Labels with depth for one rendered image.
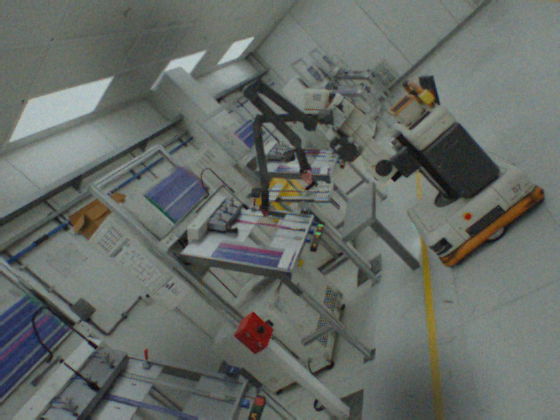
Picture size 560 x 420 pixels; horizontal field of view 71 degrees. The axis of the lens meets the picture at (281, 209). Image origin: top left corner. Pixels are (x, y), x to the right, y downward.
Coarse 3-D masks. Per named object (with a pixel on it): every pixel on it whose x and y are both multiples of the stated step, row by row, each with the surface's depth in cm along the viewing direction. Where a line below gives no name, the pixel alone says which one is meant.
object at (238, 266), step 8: (184, 256) 244; (192, 256) 242; (200, 256) 241; (208, 256) 241; (200, 264) 243; (208, 264) 242; (216, 264) 240; (224, 264) 238; (232, 264) 237; (240, 264) 235; (248, 264) 234; (248, 272) 236; (256, 272) 235; (264, 272) 233; (272, 272) 231; (280, 272) 230; (288, 272) 228
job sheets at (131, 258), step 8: (128, 240) 249; (120, 248) 255; (128, 248) 253; (136, 248) 251; (112, 256) 260; (120, 256) 258; (128, 256) 256; (136, 256) 254; (144, 256) 253; (120, 264) 262; (128, 264) 259; (136, 264) 257; (144, 264) 256; (152, 264) 254; (128, 272) 264; (136, 272) 261; (144, 272) 259; (152, 272) 257; (160, 272) 254; (144, 280) 263; (152, 280) 261; (168, 280) 257; (168, 288) 260; (176, 288) 258; (176, 296) 262
